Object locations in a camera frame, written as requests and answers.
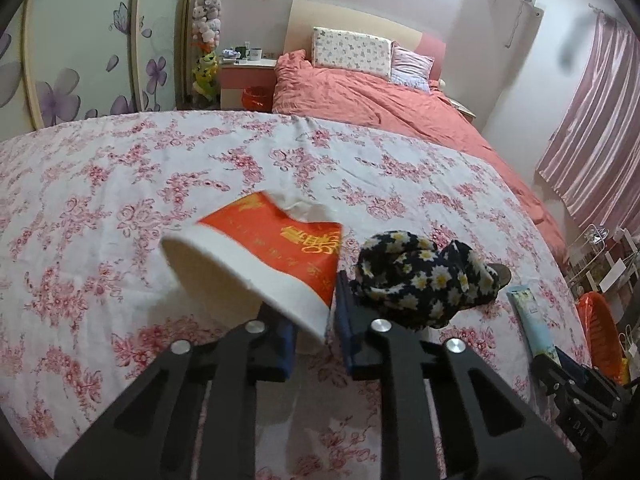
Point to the black floral cloth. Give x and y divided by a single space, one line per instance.
415 275

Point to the floral white pillow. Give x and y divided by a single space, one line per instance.
350 52

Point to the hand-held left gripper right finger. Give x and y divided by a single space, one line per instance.
345 330

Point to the coral red duvet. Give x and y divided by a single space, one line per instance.
360 95

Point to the pink floral white blanket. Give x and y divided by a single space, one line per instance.
100 200

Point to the dark mug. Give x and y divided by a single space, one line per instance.
240 52

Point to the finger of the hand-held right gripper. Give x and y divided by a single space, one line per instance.
570 362
550 375

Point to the pink and white nightstand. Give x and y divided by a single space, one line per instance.
245 77

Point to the white mug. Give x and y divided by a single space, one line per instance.
254 54

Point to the clear tube of plush toys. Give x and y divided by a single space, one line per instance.
207 40

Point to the cream and pink headboard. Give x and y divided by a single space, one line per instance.
350 17

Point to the light blue cream tube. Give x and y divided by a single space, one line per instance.
530 315

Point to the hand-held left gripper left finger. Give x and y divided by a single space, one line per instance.
286 350

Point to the pink curtain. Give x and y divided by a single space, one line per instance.
600 135

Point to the flower print wardrobe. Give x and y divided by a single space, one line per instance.
75 50

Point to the orange and white tissue pack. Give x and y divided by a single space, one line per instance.
270 240

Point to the striped pink pillow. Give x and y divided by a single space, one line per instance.
412 67

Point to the red bin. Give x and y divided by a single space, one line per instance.
257 99

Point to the light wooden nightstand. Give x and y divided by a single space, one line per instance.
460 107

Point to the orange plastic basket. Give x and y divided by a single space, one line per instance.
600 330

